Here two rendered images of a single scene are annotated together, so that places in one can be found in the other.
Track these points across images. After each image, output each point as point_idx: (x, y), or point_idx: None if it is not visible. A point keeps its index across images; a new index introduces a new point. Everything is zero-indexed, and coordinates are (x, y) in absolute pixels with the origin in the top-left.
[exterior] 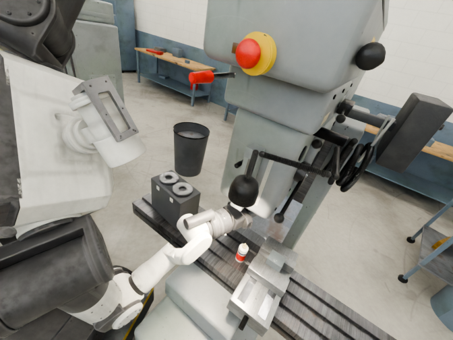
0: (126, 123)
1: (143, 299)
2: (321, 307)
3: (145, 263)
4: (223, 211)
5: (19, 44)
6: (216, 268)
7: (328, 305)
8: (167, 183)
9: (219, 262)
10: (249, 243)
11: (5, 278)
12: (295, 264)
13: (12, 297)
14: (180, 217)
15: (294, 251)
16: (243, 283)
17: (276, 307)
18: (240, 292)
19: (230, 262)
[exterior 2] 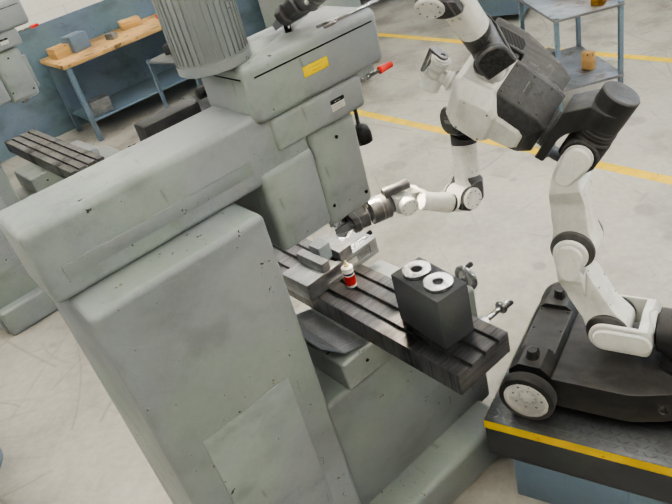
0: (425, 66)
1: (494, 403)
2: (284, 260)
3: (443, 195)
4: (371, 200)
5: None
6: (382, 274)
7: None
8: (438, 272)
9: (377, 279)
10: (332, 300)
11: None
12: (298, 251)
13: None
14: (413, 199)
15: (285, 274)
16: (358, 246)
17: (334, 237)
18: (363, 241)
19: (364, 280)
